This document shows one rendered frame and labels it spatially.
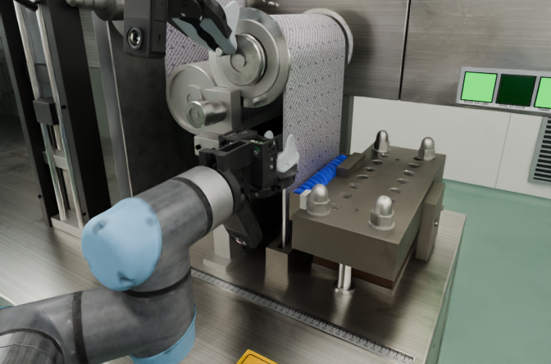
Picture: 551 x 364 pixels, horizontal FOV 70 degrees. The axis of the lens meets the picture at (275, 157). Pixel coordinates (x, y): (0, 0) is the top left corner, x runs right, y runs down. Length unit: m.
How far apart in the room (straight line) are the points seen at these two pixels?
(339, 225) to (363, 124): 2.88
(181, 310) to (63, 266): 0.39
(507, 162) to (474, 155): 0.23
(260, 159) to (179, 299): 0.19
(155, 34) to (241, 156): 0.17
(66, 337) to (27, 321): 0.04
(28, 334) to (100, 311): 0.06
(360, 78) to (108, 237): 0.66
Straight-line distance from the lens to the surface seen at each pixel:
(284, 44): 0.58
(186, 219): 0.41
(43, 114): 0.81
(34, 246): 0.89
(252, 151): 0.51
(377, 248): 0.57
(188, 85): 0.71
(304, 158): 0.69
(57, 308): 0.46
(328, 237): 0.59
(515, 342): 2.11
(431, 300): 0.69
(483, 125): 3.26
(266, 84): 0.60
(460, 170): 3.38
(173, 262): 0.41
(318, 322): 0.62
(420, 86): 0.86
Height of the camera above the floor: 1.32
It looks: 21 degrees down
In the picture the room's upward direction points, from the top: straight up
